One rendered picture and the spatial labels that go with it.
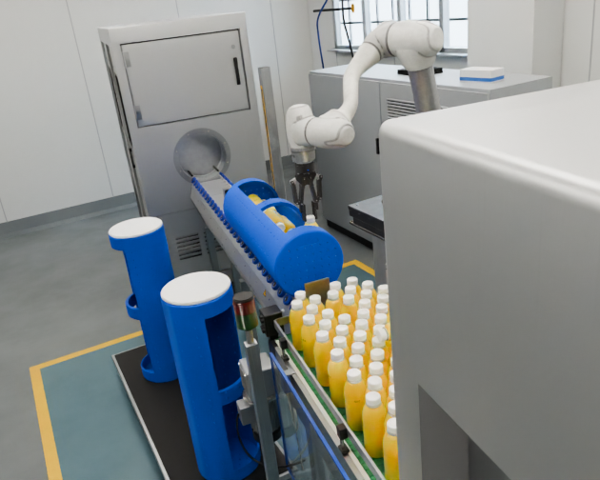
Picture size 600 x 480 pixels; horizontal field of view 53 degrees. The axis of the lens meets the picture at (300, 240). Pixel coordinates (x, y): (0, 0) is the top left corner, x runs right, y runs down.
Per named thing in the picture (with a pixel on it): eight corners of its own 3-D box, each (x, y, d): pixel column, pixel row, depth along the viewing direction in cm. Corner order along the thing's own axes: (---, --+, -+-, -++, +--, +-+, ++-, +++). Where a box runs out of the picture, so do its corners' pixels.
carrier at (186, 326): (195, 489, 256) (262, 479, 257) (155, 310, 223) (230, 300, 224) (200, 444, 282) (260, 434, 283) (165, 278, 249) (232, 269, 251)
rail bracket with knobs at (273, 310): (284, 326, 227) (281, 302, 223) (290, 334, 221) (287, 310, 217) (259, 332, 224) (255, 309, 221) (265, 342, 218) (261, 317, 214)
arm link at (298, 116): (282, 148, 224) (306, 151, 215) (277, 107, 218) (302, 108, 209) (303, 141, 231) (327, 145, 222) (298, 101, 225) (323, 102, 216)
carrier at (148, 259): (173, 349, 364) (133, 372, 345) (143, 215, 331) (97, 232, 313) (202, 364, 345) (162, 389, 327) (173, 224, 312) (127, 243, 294)
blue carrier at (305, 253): (278, 225, 316) (272, 172, 305) (346, 290, 239) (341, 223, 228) (227, 235, 308) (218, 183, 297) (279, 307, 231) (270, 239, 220)
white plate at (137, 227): (143, 213, 330) (143, 215, 331) (98, 230, 312) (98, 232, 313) (172, 222, 312) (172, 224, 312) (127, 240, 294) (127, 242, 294)
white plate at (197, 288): (155, 307, 223) (156, 310, 223) (229, 297, 224) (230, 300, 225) (165, 276, 249) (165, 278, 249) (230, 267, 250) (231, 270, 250)
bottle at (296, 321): (313, 342, 214) (309, 302, 208) (308, 352, 209) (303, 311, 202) (296, 340, 217) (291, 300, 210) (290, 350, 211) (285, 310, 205)
